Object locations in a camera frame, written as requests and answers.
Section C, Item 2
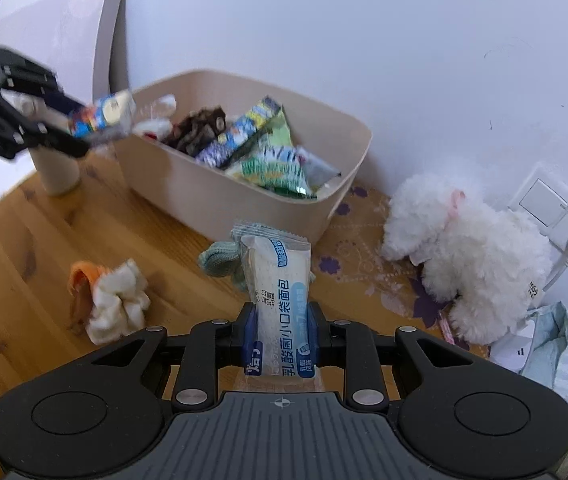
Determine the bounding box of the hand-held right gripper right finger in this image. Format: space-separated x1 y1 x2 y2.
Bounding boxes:
306 302 471 407

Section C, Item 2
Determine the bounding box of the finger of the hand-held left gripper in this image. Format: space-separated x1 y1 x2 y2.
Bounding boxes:
0 86 92 159
0 47 86 117

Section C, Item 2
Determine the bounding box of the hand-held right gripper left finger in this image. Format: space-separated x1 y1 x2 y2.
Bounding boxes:
90 302 259 407

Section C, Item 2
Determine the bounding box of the white bread packet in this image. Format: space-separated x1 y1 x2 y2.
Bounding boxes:
238 235 327 395

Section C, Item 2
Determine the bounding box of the beige storage bin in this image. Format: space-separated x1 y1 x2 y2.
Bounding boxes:
112 68 373 248

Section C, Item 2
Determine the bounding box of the light green snack packet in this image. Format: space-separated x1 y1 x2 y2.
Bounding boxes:
242 110 293 157

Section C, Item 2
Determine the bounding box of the beige cylindrical cup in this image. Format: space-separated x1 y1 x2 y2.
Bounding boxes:
22 96 83 197

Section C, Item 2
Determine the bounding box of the pale pink board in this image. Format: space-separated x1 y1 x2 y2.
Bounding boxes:
0 0 131 109

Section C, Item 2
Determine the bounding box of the green knitted cloth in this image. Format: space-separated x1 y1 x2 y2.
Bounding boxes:
199 221 317 293

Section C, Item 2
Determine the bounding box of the floral patterned mat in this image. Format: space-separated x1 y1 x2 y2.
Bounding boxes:
311 186 498 361

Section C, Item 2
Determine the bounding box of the clear red white packet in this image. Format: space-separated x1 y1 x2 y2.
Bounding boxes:
132 94 179 142

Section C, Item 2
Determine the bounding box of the wooden desk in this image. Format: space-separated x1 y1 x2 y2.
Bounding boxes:
0 149 415 476

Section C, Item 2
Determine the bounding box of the pink small packet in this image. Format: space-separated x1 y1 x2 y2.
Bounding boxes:
438 309 458 343

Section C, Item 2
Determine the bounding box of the white orange cloth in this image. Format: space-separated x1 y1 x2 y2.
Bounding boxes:
66 259 153 346

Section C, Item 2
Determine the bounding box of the dark brown snack packet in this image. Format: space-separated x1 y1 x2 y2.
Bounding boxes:
162 105 229 157

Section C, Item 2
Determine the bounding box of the green white striped snack packet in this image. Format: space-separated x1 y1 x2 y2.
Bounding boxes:
226 144 317 201

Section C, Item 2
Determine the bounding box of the white plush toy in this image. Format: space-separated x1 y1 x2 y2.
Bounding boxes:
381 173 554 345

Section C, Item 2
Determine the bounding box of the blue yellow snack packet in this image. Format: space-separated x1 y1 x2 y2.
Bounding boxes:
195 96 285 168

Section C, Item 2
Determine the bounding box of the white plastic bag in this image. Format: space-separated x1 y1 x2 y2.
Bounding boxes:
488 302 568 463

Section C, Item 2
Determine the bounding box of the white wall socket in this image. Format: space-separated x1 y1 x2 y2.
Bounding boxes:
507 162 568 252

